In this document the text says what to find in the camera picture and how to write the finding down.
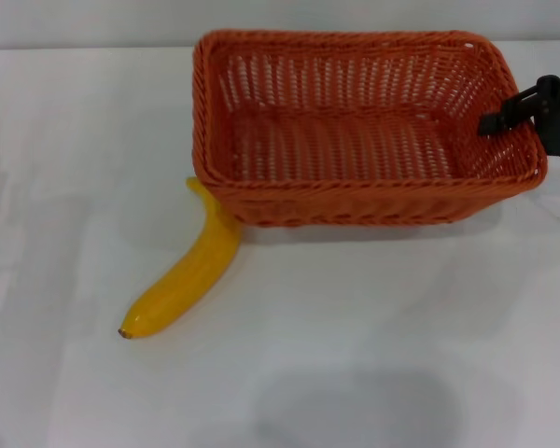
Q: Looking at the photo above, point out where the orange woven plastic basket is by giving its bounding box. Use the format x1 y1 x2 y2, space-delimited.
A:
190 29 550 230

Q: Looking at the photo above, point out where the yellow banana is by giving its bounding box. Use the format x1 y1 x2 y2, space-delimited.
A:
117 176 242 341

